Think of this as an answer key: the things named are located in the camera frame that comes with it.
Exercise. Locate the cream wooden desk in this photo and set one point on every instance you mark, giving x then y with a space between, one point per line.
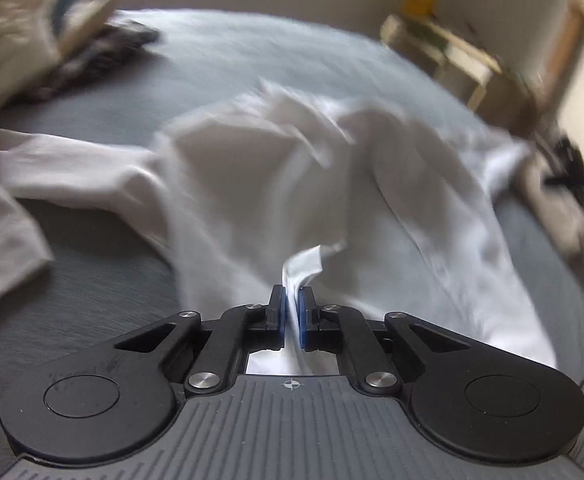
451 55

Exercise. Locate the grey bed blanket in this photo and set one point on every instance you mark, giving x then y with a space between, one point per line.
222 40

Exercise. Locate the folded beige garment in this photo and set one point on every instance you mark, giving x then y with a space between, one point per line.
571 220

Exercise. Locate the blue jeans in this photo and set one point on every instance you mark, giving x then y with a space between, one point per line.
64 5

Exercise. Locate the white button-up shirt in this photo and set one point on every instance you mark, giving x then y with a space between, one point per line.
272 185

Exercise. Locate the pile of folded clothes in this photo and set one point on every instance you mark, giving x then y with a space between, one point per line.
7 20

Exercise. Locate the brown wooden board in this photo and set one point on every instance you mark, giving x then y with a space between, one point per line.
566 45

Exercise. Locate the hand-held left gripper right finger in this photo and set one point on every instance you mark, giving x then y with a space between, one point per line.
303 320

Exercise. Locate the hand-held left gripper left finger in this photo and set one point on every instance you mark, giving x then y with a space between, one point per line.
282 317

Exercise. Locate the khaki garment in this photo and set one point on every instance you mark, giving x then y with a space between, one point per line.
89 20

